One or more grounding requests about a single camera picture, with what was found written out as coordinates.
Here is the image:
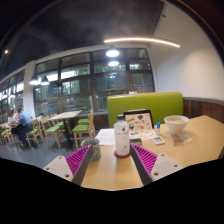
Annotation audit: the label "black-framed picture menu stand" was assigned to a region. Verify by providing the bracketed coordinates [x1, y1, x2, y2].
[123, 108, 155, 133]

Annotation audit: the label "green upholstered bench back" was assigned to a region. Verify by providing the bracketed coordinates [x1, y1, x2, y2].
[106, 92, 185, 129]

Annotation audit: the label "long linear ceiling light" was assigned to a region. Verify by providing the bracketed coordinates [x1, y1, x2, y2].
[103, 36, 181, 49]

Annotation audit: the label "round pendant ceiling lamps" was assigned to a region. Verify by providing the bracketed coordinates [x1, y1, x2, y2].
[29, 44, 121, 87]

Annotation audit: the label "small white flat device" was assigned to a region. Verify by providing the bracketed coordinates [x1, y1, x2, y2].
[152, 135, 166, 146]

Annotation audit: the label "grey patterned cup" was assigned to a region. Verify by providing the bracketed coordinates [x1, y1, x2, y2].
[80, 138, 102, 162]

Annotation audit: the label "green-seated wooden chairs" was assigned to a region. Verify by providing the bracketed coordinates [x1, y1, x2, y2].
[0, 109, 96, 149]

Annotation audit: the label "person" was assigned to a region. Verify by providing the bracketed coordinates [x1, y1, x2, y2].
[7, 109, 19, 129]
[10, 107, 33, 148]

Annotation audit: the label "wooden dining table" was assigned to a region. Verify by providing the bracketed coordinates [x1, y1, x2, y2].
[47, 109, 83, 146]

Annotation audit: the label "white bowl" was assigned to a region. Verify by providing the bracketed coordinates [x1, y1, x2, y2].
[163, 115, 190, 135]

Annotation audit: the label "clear white-labelled drink bottle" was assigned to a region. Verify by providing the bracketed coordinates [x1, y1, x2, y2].
[113, 114, 131, 158]

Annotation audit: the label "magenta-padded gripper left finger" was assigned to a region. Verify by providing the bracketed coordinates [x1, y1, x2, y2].
[43, 144, 95, 187]

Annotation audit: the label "dark-framed window wall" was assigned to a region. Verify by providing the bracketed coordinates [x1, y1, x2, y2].
[0, 48, 156, 124]

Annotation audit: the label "small dark flat box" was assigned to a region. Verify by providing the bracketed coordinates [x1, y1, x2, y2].
[129, 137, 143, 145]

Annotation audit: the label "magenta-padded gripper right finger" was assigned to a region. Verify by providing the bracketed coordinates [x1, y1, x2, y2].
[129, 143, 184, 186]

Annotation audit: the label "white paper sheet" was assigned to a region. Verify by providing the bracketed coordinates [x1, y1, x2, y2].
[95, 128, 117, 147]

